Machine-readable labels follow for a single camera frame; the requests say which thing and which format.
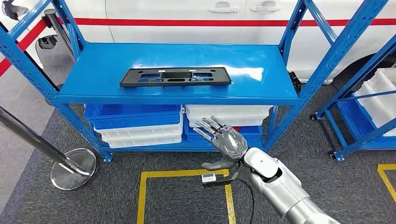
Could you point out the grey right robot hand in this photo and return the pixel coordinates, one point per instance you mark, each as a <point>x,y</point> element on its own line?
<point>230,142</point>

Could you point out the black plastic panel part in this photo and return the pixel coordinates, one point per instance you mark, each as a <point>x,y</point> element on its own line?
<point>133,79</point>

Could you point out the blue metal shelf rack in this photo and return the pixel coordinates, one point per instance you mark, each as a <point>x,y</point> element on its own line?
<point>102,68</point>

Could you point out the red object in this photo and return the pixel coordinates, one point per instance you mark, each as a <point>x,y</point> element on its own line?
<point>237,128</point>

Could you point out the yellow floor tape square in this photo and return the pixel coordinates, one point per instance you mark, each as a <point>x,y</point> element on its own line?
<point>385,179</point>
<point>141,198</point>

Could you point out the blue rack on casters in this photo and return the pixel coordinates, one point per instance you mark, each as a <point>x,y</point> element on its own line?
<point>346,145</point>

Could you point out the white car red stripe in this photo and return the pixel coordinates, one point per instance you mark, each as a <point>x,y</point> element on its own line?
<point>185,34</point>

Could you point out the chrome stanchion with round base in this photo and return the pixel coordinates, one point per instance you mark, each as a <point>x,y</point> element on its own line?
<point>74,168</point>

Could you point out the black pole stanchion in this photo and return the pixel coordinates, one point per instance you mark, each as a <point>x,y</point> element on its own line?
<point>55,94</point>

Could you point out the red barrier belt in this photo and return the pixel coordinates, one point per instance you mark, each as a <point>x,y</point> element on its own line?
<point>28,38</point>

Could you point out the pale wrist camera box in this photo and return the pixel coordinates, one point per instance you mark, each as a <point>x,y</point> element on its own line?
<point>209,178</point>

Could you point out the chrome stanchion post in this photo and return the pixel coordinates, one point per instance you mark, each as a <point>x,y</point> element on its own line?
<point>58,31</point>

